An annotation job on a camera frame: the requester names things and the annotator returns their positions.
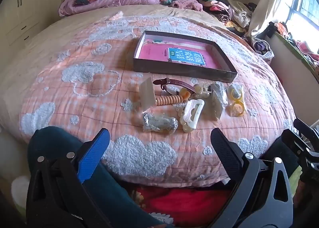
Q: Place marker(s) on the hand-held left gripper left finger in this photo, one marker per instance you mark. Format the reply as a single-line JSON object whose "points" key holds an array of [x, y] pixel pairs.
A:
{"points": [[93, 158]]}

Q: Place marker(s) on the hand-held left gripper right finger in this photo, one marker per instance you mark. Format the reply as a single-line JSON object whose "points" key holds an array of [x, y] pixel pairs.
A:
{"points": [[224, 153]]}

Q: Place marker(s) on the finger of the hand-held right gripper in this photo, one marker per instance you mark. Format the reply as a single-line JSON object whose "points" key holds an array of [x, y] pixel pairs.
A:
{"points": [[304, 125], [295, 142]]}

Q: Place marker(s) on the clear packet with white card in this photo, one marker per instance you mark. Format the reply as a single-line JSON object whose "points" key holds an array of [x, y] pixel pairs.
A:
{"points": [[147, 94], [214, 109]]}

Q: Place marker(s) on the white hair claw clip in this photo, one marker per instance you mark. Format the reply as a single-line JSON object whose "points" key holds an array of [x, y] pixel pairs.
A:
{"points": [[193, 112]]}

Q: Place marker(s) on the clear packet with yellow bangles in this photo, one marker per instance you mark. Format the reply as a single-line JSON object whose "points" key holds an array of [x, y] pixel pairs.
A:
{"points": [[236, 102]]}

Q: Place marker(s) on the shallow brown cardboard box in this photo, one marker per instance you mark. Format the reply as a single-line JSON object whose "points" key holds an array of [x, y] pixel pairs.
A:
{"points": [[184, 74]]}

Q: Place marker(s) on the clear packet with beaded jewelry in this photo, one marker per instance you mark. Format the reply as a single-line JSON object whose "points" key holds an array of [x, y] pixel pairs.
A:
{"points": [[219, 91]]}

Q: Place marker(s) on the person's teal trouser leg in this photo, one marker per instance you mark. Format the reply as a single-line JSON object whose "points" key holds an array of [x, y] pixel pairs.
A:
{"points": [[117, 193]]}

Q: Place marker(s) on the peach quilt with white clouds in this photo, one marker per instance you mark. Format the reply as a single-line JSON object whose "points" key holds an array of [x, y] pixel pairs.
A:
{"points": [[82, 108]]}

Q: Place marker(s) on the red floral cloth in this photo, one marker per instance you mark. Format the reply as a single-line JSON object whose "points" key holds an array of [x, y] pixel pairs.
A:
{"points": [[189, 205]]}

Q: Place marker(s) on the small orange hair clip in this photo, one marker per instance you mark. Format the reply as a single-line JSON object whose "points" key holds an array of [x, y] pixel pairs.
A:
{"points": [[185, 94]]}

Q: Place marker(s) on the clothes on windowsill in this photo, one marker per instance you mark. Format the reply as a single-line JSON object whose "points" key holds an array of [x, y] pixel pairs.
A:
{"points": [[299, 43]]}

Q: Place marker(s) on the fabric bag of clothes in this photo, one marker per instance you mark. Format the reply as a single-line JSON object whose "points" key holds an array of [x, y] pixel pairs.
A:
{"points": [[261, 47]]}

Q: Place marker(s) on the black cloth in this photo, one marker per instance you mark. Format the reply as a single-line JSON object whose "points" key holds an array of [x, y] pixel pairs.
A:
{"points": [[271, 29]]}

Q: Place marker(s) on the pink book with blue label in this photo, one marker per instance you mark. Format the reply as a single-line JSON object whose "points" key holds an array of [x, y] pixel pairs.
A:
{"points": [[154, 53]]}

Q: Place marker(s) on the window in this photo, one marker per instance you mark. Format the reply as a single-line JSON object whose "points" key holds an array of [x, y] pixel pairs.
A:
{"points": [[305, 1]]}

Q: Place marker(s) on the pile of clothes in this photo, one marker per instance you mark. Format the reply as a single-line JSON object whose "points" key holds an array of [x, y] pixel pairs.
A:
{"points": [[224, 9]]}

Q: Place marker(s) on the pink fuzzy blanket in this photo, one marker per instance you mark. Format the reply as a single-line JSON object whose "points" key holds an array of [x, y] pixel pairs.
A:
{"points": [[188, 4]]}

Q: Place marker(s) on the purple duvet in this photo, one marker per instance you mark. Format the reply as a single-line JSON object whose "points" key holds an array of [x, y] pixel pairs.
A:
{"points": [[124, 0]]}

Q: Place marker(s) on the cream wardrobe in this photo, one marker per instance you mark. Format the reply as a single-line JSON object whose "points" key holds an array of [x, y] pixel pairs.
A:
{"points": [[25, 6]]}

